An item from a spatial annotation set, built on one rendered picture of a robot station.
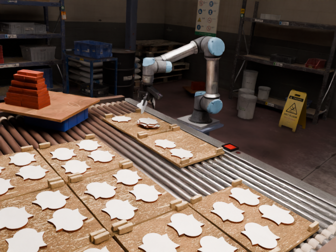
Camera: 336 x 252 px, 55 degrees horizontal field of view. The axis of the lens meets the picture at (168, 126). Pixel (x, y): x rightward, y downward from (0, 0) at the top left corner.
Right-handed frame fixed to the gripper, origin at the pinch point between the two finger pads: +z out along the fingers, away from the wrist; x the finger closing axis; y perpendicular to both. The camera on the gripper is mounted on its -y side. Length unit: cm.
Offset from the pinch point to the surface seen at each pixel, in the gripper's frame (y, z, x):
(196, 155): -46, 10, 21
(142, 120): 3.0, 6.4, 2.5
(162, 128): -10.2, 10.4, -3.0
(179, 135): -25.0, 10.4, 0.5
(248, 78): 56, 56, -453
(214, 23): 172, -37, -531
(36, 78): 54, -20, 44
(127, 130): 5.4, 10.4, 15.4
